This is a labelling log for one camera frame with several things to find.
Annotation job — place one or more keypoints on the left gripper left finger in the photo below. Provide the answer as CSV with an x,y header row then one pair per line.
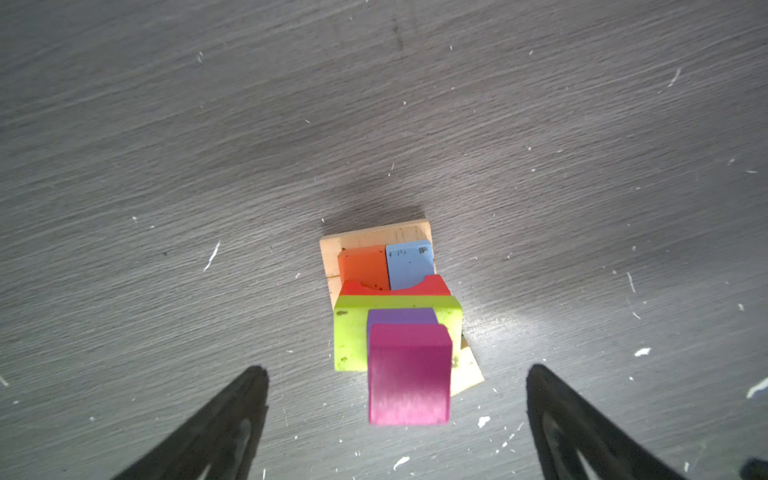
x,y
219,441

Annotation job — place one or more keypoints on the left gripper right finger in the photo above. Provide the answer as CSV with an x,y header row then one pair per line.
x,y
570,432

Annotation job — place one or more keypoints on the green wood block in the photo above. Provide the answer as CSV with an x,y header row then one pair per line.
x,y
351,316

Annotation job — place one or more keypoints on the magenta wood block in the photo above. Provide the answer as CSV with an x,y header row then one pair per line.
x,y
409,374

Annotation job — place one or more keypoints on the natural wood long block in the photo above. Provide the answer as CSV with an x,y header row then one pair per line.
x,y
332,245
334,285
466,372

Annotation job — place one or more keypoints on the red arch wood block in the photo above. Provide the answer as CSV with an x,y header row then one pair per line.
x,y
432,285

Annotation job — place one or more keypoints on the purple wood cube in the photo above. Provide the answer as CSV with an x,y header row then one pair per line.
x,y
405,316

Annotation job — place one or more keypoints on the orange wood block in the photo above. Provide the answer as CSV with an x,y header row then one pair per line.
x,y
366,266

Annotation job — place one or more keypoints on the light blue wood block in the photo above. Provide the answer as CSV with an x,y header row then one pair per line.
x,y
409,263

